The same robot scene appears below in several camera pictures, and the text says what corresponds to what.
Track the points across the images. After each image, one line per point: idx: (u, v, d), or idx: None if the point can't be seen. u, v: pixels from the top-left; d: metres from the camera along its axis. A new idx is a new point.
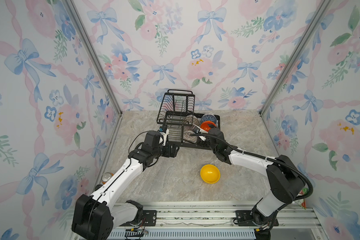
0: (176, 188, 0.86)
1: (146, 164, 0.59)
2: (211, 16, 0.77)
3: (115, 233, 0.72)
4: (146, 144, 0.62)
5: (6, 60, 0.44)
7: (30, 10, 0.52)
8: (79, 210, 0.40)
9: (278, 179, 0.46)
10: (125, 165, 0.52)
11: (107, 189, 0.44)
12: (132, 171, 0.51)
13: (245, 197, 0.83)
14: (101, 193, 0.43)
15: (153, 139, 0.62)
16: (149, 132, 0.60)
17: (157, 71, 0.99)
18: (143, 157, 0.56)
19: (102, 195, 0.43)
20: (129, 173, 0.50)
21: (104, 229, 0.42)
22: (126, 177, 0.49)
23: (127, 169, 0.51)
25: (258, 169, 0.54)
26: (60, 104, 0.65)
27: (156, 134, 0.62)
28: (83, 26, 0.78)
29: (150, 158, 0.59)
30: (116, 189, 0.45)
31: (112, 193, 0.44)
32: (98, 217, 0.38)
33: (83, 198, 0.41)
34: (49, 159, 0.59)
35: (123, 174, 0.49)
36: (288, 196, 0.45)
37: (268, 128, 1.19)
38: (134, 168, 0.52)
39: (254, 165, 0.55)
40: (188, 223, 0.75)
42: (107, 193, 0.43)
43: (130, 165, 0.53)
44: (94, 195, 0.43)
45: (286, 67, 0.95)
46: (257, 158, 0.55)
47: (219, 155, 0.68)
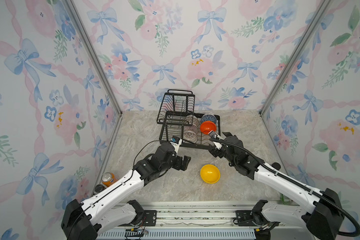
0: (176, 188, 0.86)
1: (148, 180, 0.54)
2: (211, 16, 0.77)
3: (115, 233, 0.72)
4: (155, 158, 0.57)
5: (6, 60, 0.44)
7: (30, 10, 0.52)
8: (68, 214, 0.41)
9: (328, 222, 0.40)
10: (125, 178, 0.50)
11: (98, 200, 0.43)
12: (132, 185, 0.49)
13: (246, 197, 0.83)
14: (91, 204, 0.42)
15: (164, 155, 0.57)
16: (161, 147, 0.55)
17: (157, 71, 0.99)
18: (149, 172, 0.53)
19: (91, 206, 0.42)
20: (126, 188, 0.48)
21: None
22: (122, 191, 0.47)
23: (126, 183, 0.48)
25: (295, 198, 0.46)
26: (60, 104, 0.65)
27: (168, 150, 0.56)
28: (83, 26, 0.78)
29: (154, 174, 0.54)
30: (106, 203, 0.44)
31: (101, 207, 0.43)
32: (78, 230, 0.37)
33: (74, 203, 0.41)
34: (49, 159, 0.59)
35: (120, 187, 0.47)
36: (330, 238, 0.41)
37: (268, 128, 1.19)
38: (134, 183, 0.49)
39: (291, 193, 0.47)
40: (188, 223, 0.75)
42: (96, 206, 0.42)
43: (130, 179, 0.50)
44: (84, 204, 0.42)
45: (286, 67, 0.94)
46: (297, 187, 0.46)
47: (240, 168, 0.57)
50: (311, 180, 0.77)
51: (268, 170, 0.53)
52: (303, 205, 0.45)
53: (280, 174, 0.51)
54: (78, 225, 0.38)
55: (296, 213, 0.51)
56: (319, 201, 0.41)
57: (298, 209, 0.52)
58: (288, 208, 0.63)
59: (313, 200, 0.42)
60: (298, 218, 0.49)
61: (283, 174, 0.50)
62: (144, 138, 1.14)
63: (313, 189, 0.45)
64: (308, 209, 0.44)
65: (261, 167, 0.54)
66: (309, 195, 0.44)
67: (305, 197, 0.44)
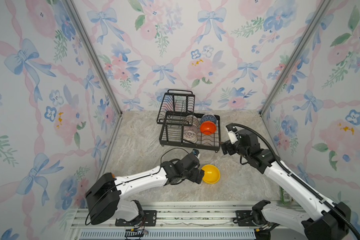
0: (176, 188, 0.86)
1: (169, 181, 0.57)
2: (211, 16, 0.77)
3: (115, 233, 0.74)
4: (181, 163, 0.61)
5: (6, 60, 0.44)
7: (31, 11, 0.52)
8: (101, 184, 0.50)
9: (331, 234, 0.38)
10: (153, 171, 0.53)
11: (128, 181, 0.46)
12: (158, 180, 0.52)
13: (245, 197, 0.83)
14: (122, 182, 0.45)
15: (189, 164, 0.61)
16: (191, 155, 0.60)
17: (157, 71, 0.99)
18: (172, 174, 0.55)
19: (122, 184, 0.45)
20: (152, 180, 0.51)
21: (104, 214, 0.43)
22: (148, 182, 0.50)
23: (153, 175, 0.52)
25: (302, 202, 0.45)
26: (60, 104, 0.65)
27: (194, 161, 0.60)
28: (83, 26, 0.78)
29: (176, 178, 0.57)
30: (133, 186, 0.46)
31: (129, 188, 0.45)
32: (106, 202, 0.40)
33: (107, 176, 0.45)
34: (49, 159, 0.59)
35: (148, 178, 0.50)
36: None
37: (268, 128, 1.19)
38: (160, 179, 0.53)
39: (299, 196, 0.45)
40: (188, 223, 0.75)
42: (126, 185, 0.45)
43: (157, 173, 0.53)
44: (117, 179, 0.45)
45: (286, 67, 0.94)
46: (309, 192, 0.44)
47: (251, 160, 0.56)
50: (311, 180, 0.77)
51: (282, 168, 0.51)
52: (309, 212, 0.43)
53: (294, 175, 0.49)
54: (107, 197, 0.41)
55: (296, 218, 0.51)
56: (328, 212, 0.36)
57: (300, 214, 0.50)
58: (290, 211, 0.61)
59: (322, 209, 0.41)
60: (298, 223, 0.48)
61: (298, 176, 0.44)
62: (144, 138, 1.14)
63: (326, 198, 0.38)
64: (314, 216, 0.42)
65: (275, 164, 0.52)
66: (320, 203, 0.42)
67: (313, 204, 0.42)
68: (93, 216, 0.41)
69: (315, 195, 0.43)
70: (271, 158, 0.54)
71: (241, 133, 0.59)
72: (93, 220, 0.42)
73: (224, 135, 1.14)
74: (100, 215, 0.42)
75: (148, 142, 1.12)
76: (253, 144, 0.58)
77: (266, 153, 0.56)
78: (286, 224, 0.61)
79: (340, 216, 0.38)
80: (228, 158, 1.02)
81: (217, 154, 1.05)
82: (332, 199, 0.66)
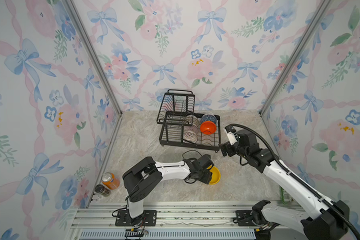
0: (176, 188, 0.86)
1: (188, 176, 0.64)
2: (211, 16, 0.77)
3: (115, 233, 0.72)
4: (198, 162, 0.70)
5: (6, 60, 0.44)
7: (31, 10, 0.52)
8: (144, 163, 0.49)
9: (330, 232, 0.39)
10: (181, 163, 0.62)
11: (165, 166, 0.53)
12: (184, 171, 0.59)
13: (246, 197, 0.83)
14: (161, 166, 0.52)
15: (206, 163, 0.69)
16: (207, 154, 0.69)
17: (157, 71, 0.99)
18: (192, 170, 0.62)
19: (160, 167, 0.51)
20: (180, 170, 0.58)
21: (143, 192, 0.47)
22: (178, 171, 0.56)
23: (181, 166, 0.59)
25: (301, 201, 0.45)
26: (60, 104, 0.65)
27: (210, 161, 0.69)
28: (83, 26, 0.78)
29: (194, 174, 0.64)
30: (169, 171, 0.53)
31: (166, 172, 0.51)
32: (150, 180, 0.46)
33: (148, 159, 0.50)
34: (49, 159, 0.60)
35: (177, 167, 0.57)
36: None
37: (268, 128, 1.19)
38: (186, 171, 0.60)
39: (298, 195, 0.45)
40: (188, 223, 0.75)
42: (163, 169, 0.51)
43: (184, 166, 0.61)
44: (156, 163, 0.51)
45: (286, 67, 0.95)
46: (308, 190, 0.45)
47: (250, 160, 0.57)
50: (311, 180, 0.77)
51: (281, 167, 0.51)
52: (308, 210, 0.43)
53: (293, 174, 0.49)
54: (151, 175, 0.47)
55: (296, 217, 0.51)
56: (327, 210, 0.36)
57: (299, 213, 0.52)
58: (290, 211, 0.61)
59: (320, 208, 0.41)
60: (297, 223, 0.48)
61: (296, 175, 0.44)
62: (144, 138, 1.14)
63: (325, 197, 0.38)
64: (313, 215, 0.42)
65: (274, 163, 0.52)
66: (318, 201, 0.42)
67: (312, 202, 0.42)
68: (133, 194, 0.46)
69: (313, 194, 0.44)
70: (271, 157, 0.54)
71: (240, 133, 0.60)
72: (131, 198, 0.45)
73: (224, 135, 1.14)
74: (139, 193, 0.46)
75: (148, 142, 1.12)
76: (252, 144, 0.58)
77: (266, 152, 0.56)
78: (286, 224, 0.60)
79: (341, 216, 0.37)
80: (228, 158, 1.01)
81: (217, 154, 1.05)
82: (332, 199, 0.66)
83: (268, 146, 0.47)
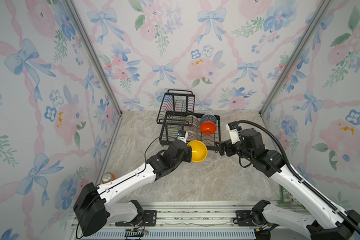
0: (176, 188, 0.86)
1: (159, 175, 0.55)
2: (211, 16, 0.77)
3: (115, 233, 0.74)
4: (168, 154, 0.57)
5: (6, 60, 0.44)
7: (31, 10, 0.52)
8: (83, 195, 0.42)
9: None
10: (139, 170, 0.51)
11: (112, 187, 0.44)
12: (143, 178, 0.50)
13: (246, 197, 0.83)
14: (106, 189, 0.44)
15: (176, 152, 0.57)
16: (174, 144, 0.55)
17: (157, 71, 0.99)
18: (160, 168, 0.53)
19: (105, 191, 0.43)
20: (140, 179, 0.49)
21: (94, 224, 0.42)
22: (135, 182, 0.48)
23: (139, 174, 0.50)
25: (315, 212, 0.42)
26: (60, 104, 0.65)
27: (180, 148, 0.56)
28: (83, 26, 0.78)
29: (166, 171, 0.55)
30: (119, 191, 0.45)
31: (114, 193, 0.44)
32: (93, 213, 0.38)
33: (90, 186, 0.43)
34: (49, 159, 0.59)
35: (134, 178, 0.48)
36: None
37: (268, 128, 1.19)
38: (146, 177, 0.50)
39: (311, 204, 0.43)
40: (188, 223, 0.75)
42: (111, 191, 0.43)
43: (144, 171, 0.51)
44: (100, 188, 0.43)
45: (286, 68, 0.95)
46: (322, 202, 0.42)
47: (258, 164, 0.51)
50: (311, 180, 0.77)
51: (293, 174, 0.47)
52: (321, 221, 0.41)
53: (306, 183, 0.45)
54: (92, 207, 0.39)
55: (300, 222, 0.50)
56: (342, 223, 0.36)
57: (304, 217, 0.51)
58: (292, 214, 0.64)
59: (336, 220, 0.39)
60: (303, 228, 0.48)
61: (309, 183, 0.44)
62: (144, 138, 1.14)
63: (340, 208, 0.41)
64: (327, 226, 0.40)
65: (285, 169, 0.48)
66: (333, 213, 0.40)
67: (327, 214, 0.40)
68: (84, 229, 0.40)
69: (328, 205, 0.41)
70: (279, 161, 0.49)
71: (244, 134, 0.53)
72: (85, 232, 0.41)
73: (224, 135, 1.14)
74: (90, 226, 0.41)
75: (148, 142, 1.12)
76: (258, 146, 0.52)
77: (274, 156, 0.51)
78: (287, 225, 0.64)
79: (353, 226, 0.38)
80: (228, 158, 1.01)
81: (217, 154, 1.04)
82: (332, 199, 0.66)
83: (282, 151, 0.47)
